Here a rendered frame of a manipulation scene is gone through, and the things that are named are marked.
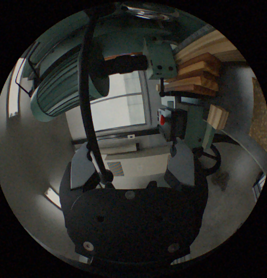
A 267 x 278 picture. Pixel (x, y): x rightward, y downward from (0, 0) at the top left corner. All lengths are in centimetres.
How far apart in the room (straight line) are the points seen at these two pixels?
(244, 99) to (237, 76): 4
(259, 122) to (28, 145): 182
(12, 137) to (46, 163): 81
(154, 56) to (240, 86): 20
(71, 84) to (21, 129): 150
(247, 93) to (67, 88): 35
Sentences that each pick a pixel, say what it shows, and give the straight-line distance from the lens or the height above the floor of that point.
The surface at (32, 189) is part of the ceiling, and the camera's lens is 172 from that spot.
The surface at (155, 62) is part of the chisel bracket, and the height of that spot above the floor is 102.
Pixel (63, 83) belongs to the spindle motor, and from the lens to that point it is 23.
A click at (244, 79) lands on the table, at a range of 21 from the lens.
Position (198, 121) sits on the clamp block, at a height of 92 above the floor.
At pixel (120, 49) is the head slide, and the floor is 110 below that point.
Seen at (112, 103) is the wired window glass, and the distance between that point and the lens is 164.
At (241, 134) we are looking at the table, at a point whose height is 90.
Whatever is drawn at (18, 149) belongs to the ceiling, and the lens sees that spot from 161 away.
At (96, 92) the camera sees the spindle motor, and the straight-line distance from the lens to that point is 20.
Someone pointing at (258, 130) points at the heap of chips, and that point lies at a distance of 18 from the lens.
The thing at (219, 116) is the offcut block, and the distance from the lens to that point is 18.
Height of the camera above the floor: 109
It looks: 4 degrees up
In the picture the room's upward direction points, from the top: 97 degrees counter-clockwise
